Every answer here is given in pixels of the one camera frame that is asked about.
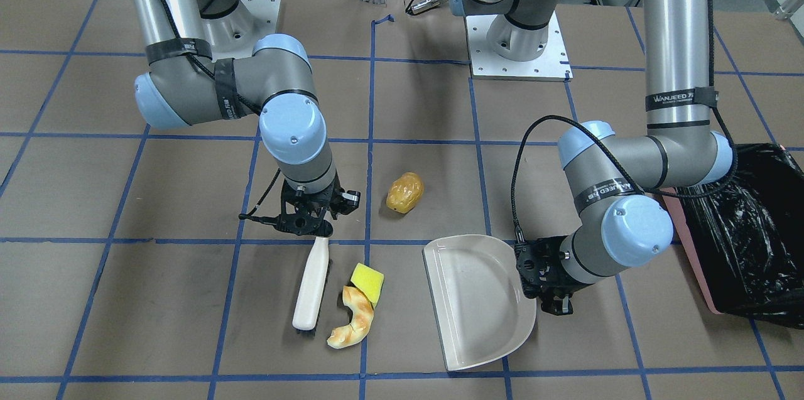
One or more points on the yellow green sponge piece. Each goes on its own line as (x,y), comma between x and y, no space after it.
(369,281)

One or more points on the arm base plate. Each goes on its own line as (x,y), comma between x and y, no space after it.
(234,35)
(500,51)

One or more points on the toy croissant bread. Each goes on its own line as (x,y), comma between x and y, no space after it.
(362,315)

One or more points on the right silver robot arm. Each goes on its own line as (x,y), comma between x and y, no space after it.
(188,83)

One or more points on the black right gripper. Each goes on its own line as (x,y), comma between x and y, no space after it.
(345,200)

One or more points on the toy yellow potato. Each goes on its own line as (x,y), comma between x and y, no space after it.
(405,192)

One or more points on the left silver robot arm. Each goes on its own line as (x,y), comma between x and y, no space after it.
(614,180)

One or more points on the white hand brush black bristles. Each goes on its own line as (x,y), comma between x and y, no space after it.
(314,277)

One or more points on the pink bin with black bag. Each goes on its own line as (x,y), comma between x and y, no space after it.
(745,243)

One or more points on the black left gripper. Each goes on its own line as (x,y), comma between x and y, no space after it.
(545,275)

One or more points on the beige plastic dustpan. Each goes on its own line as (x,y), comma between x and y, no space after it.
(481,312)

